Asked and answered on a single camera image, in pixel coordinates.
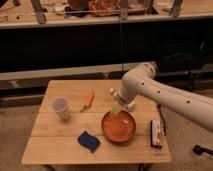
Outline white lying bottle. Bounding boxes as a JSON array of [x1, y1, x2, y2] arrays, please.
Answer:
[[110, 88, 136, 112]]

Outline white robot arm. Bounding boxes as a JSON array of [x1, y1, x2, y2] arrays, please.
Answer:
[[113, 62, 213, 133]]

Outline wooden workbench shelf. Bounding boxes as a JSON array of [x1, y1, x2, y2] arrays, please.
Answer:
[[0, 0, 213, 29]]

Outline blue folded cloth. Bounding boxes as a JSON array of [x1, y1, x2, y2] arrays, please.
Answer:
[[77, 131, 100, 153]]

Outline orange toy carrot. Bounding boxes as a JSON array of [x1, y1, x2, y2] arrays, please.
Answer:
[[80, 92, 95, 112]]

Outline translucent plastic cup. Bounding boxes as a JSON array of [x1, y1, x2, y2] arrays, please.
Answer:
[[51, 97, 70, 120]]

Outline orange round plate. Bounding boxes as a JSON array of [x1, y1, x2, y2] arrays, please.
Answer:
[[101, 110, 136, 143]]

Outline black object on floor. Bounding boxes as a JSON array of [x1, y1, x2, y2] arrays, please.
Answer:
[[193, 145, 213, 156]]

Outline yellow sponge tool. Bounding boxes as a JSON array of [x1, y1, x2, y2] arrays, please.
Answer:
[[110, 104, 122, 115]]

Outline wooden table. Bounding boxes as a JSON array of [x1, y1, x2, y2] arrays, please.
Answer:
[[22, 80, 171, 165]]

